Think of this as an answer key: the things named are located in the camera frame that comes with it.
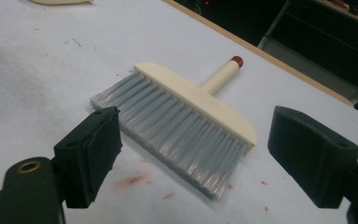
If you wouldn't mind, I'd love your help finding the cream brush with grey bristles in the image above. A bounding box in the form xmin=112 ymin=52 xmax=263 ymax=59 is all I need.
xmin=89 ymin=55 xmax=259 ymax=201

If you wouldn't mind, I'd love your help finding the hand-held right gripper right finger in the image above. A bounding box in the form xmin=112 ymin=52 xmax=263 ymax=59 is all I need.
xmin=267 ymin=105 xmax=358 ymax=209

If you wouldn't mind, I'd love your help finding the cream dustpan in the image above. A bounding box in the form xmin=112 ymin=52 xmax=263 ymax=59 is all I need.
xmin=27 ymin=0 xmax=95 ymax=6

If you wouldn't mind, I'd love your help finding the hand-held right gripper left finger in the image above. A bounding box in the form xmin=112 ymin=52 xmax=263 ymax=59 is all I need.
xmin=53 ymin=105 xmax=124 ymax=209

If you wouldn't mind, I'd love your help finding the white metal desk frame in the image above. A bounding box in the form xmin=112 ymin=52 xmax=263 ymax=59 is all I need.
xmin=256 ymin=0 xmax=358 ymax=106

